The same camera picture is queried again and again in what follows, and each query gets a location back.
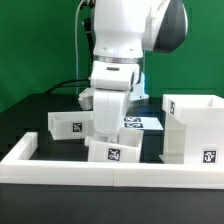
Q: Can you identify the white marker sheet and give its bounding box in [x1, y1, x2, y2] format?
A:
[123, 117, 163, 130]

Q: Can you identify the white drawer box rear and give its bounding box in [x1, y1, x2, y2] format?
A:
[48, 111, 94, 140]

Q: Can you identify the white perimeter fence frame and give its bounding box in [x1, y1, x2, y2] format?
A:
[0, 132, 224, 189]

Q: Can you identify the white cable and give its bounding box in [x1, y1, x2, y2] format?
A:
[74, 0, 88, 95]

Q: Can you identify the white drawer cabinet housing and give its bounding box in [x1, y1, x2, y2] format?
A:
[160, 94, 224, 165]

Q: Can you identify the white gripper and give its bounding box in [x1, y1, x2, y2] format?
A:
[91, 61, 139, 138]

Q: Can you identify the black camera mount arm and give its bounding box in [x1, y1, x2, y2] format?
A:
[81, 0, 95, 74]

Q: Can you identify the white drawer box front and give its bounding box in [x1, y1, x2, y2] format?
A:
[84, 128, 143, 163]

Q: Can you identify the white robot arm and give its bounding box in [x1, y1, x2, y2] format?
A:
[91, 0, 188, 137]

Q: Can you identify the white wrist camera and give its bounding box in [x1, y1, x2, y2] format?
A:
[78, 88, 94, 110]

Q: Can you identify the white drawer box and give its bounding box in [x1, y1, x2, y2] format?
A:
[48, 111, 94, 140]
[84, 128, 143, 163]

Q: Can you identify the black cable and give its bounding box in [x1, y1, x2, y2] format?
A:
[44, 77, 93, 94]

